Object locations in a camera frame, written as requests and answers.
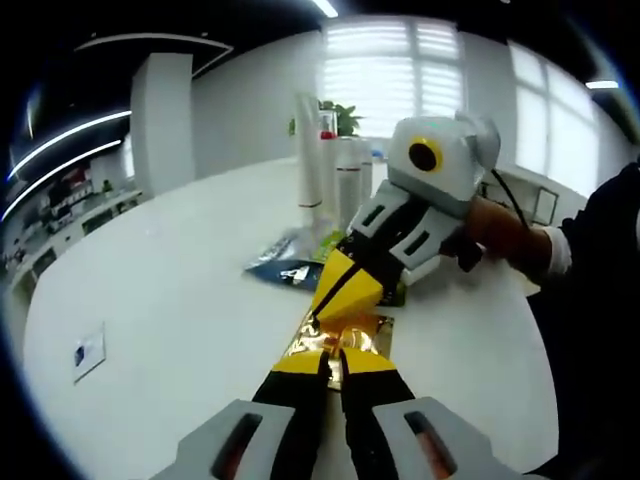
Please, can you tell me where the gold foil skincare sachet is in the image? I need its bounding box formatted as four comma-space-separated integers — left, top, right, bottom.
278, 305, 396, 392

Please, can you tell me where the person's dark clothed body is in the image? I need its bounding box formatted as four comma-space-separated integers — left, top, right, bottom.
529, 162, 640, 480

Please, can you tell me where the long white background counter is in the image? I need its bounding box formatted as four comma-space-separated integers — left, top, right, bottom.
7, 189, 146, 286

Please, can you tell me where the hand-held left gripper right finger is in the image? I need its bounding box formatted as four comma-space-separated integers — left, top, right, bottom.
339, 347, 521, 480

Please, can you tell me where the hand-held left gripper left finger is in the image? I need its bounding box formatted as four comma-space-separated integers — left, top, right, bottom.
149, 348, 332, 480

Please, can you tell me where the white sachet blue print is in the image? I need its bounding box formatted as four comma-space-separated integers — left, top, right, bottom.
72, 321, 108, 385

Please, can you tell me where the person's right hand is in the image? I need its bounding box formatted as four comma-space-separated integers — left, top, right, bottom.
451, 196, 535, 275

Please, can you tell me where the white pump bottle red label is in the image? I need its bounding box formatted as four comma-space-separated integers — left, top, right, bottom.
334, 140, 365, 231

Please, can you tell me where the potted green plant white pot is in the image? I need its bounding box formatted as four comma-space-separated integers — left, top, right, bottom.
288, 99, 365, 139

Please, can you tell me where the window with white blinds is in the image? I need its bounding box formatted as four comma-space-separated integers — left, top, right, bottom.
507, 42, 601, 196
319, 17, 466, 139

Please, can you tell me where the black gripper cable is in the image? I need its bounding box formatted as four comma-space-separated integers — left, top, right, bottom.
491, 168, 532, 232

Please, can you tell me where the white skincare tube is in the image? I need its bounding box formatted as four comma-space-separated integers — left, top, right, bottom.
293, 92, 325, 210

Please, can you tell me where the green black skincare sachet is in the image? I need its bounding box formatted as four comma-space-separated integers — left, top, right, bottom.
243, 225, 407, 307

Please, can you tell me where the small white skincare bottle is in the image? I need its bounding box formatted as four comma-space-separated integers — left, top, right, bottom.
359, 145, 375, 204

